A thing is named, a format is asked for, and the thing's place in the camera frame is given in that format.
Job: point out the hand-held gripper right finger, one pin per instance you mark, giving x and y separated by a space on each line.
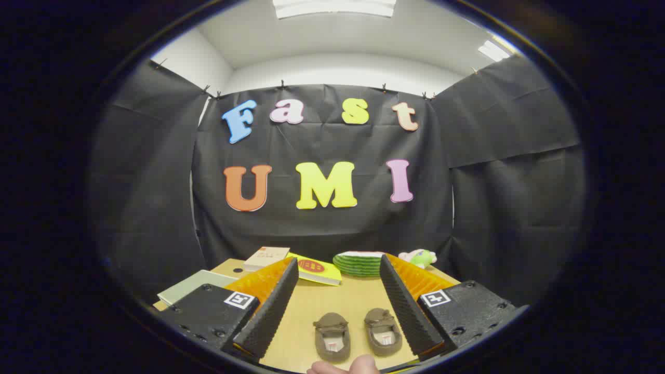
408 311

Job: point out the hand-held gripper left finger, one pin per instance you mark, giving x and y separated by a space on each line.
270 311

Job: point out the brown fleece shoe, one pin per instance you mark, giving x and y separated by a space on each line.
332 332
383 324

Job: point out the pale green storage box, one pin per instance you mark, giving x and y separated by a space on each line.
192 285

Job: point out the beige book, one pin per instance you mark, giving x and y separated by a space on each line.
266 257

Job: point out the pink and green plush toy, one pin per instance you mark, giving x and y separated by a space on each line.
420 257

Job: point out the yellow book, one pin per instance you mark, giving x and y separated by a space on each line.
317 270

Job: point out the watermelon slice plush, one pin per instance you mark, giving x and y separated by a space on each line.
358 265

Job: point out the black backdrop cloth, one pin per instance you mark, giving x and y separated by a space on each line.
322 228

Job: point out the ceiling light panel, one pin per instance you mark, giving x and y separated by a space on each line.
335 8
493 50

